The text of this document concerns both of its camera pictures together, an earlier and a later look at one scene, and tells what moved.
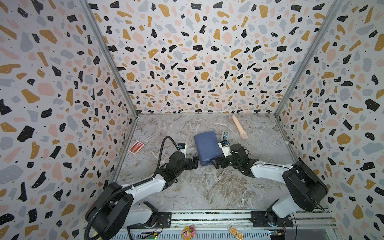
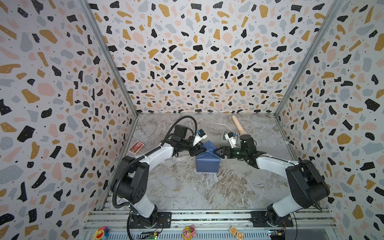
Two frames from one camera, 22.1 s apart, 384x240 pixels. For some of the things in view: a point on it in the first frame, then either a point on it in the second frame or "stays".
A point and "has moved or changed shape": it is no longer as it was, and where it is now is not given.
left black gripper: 193,165 to 195,150
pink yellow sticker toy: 188,232 stays
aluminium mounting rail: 311,224 stays
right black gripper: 223,162 to 229,151
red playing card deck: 136,148 stays
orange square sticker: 239,235 stays
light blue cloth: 208,147 has moved or changed shape
